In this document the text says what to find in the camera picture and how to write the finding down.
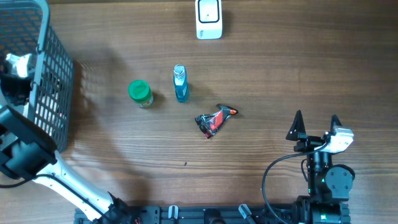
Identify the green lid jar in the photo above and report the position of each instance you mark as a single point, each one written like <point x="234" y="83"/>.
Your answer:
<point x="140" y="92"/>

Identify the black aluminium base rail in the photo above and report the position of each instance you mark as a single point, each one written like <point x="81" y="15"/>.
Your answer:
<point x="231" y="215"/>

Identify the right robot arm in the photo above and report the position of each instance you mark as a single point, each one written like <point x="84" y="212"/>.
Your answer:
<point x="328" y="184"/>

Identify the grey plastic mesh basket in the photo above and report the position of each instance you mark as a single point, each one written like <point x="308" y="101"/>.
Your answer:
<point x="26" y="29"/>

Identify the white barcode scanner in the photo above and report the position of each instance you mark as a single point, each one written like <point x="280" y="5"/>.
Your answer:
<point x="209" y="19"/>

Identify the blue bottle with white cap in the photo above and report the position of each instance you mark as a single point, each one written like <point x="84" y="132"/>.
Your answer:
<point x="180" y="83"/>

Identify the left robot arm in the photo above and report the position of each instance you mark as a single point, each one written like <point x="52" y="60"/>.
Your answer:
<point x="33" y="156"/>

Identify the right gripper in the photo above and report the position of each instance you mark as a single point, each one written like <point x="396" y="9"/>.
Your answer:
<point x="308" y="142"/>

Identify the black red snack packet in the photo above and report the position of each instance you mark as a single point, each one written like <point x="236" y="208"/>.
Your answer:
<point x="210" y="124"/>

